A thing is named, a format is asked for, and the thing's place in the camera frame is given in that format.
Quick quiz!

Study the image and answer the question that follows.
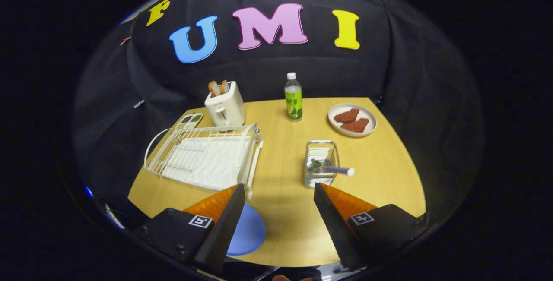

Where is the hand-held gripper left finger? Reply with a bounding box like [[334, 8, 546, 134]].
[[134, 183, 246, 273]]

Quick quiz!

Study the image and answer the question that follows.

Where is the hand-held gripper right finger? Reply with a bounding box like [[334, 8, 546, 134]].
[[313, 182, 430, 272]]

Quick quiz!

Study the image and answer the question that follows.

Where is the blue plate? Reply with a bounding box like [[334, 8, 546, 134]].
[[227, 204, 267, 256]]

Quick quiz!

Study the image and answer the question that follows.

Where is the white wire dish rack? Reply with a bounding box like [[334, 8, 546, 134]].
[[144, 123, 264, 201]]

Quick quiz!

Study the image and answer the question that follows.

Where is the metal wire basket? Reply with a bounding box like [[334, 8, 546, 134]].
[[304, 140, 340, 188]]

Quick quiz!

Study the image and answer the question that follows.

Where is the beige plate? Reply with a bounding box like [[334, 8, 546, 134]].
[[327, 103, 378, 138]]

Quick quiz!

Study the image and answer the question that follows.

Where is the white sectioned condiment dish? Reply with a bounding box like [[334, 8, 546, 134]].
[[175, 112, 203, 129]]

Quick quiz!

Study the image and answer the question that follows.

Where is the red meat slice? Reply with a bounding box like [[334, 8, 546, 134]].
[[340, 118, 370, 133], [333, 108, 360, 123]]

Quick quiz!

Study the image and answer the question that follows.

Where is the white toaster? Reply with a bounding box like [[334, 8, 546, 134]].
[[204, 81, 246, 131]]

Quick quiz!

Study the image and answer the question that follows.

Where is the green label water bottle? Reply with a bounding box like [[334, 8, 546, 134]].
[[284, 72, 303, 121]]

